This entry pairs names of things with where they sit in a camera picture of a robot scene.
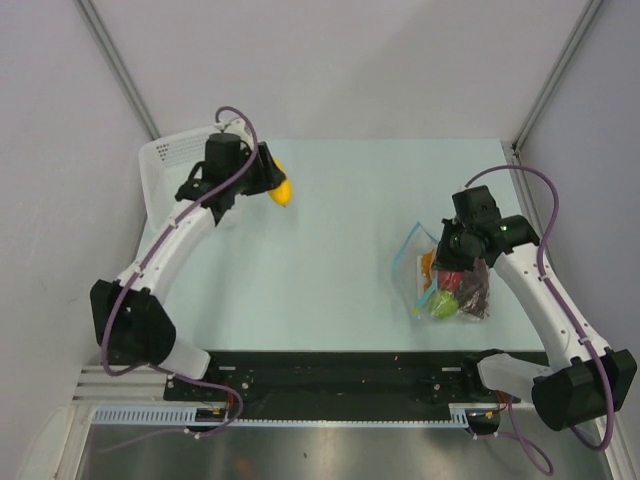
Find clear zip top bag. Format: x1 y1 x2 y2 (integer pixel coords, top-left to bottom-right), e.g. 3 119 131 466
391 222 481 321

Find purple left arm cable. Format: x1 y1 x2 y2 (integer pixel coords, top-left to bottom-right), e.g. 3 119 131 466
94 105 260 454

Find yellow fake lemon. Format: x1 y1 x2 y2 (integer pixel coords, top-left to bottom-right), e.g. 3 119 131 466
268 158 293 207

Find purple fake grapes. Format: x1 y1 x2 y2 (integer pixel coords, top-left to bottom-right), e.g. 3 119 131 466
455 259 489 320

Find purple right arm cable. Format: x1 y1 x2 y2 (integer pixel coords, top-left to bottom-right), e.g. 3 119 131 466
462 164 619 476

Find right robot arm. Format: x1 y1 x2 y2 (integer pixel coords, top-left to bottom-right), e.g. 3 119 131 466
434 186 637 431

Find red fake apple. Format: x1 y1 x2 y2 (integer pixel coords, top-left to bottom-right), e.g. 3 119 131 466
437 270 463 293

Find green fake fruit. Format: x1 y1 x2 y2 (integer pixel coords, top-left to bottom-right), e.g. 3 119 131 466
427 290 458 319

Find orange fake food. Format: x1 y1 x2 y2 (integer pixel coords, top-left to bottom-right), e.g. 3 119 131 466
418 249 436 293

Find white plastic basket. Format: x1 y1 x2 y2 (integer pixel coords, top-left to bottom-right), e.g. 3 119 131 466
138 126 217 231

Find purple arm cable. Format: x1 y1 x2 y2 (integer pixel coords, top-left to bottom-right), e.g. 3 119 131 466
94 105 260 454
462 164 619 476

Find white slotted cable duct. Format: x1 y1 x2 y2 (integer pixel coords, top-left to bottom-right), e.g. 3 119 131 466
92 404 499 429

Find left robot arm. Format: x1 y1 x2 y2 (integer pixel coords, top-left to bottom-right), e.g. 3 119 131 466
90 133 292 400

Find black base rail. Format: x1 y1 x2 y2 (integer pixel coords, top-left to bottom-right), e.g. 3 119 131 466
162 351 526 419

